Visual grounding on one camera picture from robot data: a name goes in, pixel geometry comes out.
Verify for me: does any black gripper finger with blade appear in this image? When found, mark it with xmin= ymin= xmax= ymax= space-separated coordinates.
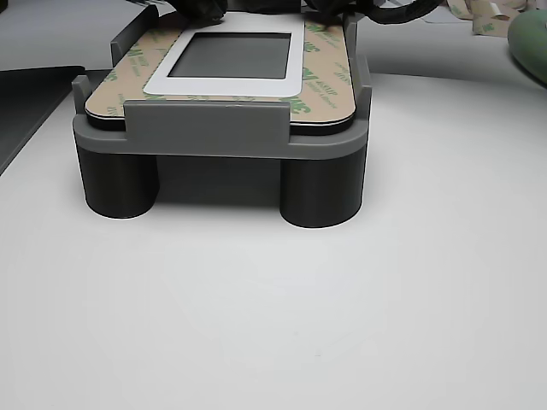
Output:
xmin=302 ymin=0 xmax=358 ymax=30

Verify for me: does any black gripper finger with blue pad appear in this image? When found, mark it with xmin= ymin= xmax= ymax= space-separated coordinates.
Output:
xmin=173 ymin=0 xmax=228 ymax=21

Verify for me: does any tan protective film green print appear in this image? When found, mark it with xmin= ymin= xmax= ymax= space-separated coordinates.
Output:
xmin=85 ymin=19 xmax=358 ymax=126

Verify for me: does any discarded tan film strip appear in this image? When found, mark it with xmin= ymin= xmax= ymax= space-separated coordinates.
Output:
xmin=444 ymin=0 xmax=476 ymax=21
xmin=471 ymin=11 xmax=521 ymax=38

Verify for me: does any discarded white film strip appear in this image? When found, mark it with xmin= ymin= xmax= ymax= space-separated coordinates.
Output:
xmin=491 ymin=0 xmax=531 ymax=12

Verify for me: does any grey fixture with dark legs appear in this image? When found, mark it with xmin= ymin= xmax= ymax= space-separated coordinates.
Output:
xmin=71 ymin=12 xmax=373 ymax=230

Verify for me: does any dark grey slab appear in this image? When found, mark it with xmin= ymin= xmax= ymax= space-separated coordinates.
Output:
xmin=0 ymin=65 xmax=86 ymax=176

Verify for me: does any green round bowl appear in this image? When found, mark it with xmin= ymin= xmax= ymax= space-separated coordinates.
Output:
xmin=506 ymin=7 xmax=547 ymax=91

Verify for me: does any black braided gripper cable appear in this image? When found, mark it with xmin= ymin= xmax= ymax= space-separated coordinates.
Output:
xmin=362 ymin=0 xmax=452 ymax=27

